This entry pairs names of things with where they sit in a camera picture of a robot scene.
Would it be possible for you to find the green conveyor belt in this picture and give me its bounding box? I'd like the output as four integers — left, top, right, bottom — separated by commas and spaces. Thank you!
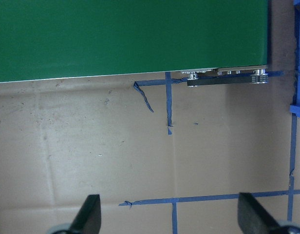
0, 0, 268, 83

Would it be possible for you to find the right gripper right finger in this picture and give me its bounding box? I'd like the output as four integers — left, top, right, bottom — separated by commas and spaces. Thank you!
237, 193, 281, 234

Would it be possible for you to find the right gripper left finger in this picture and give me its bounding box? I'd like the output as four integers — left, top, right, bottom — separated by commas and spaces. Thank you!
68, 194, 101, 234

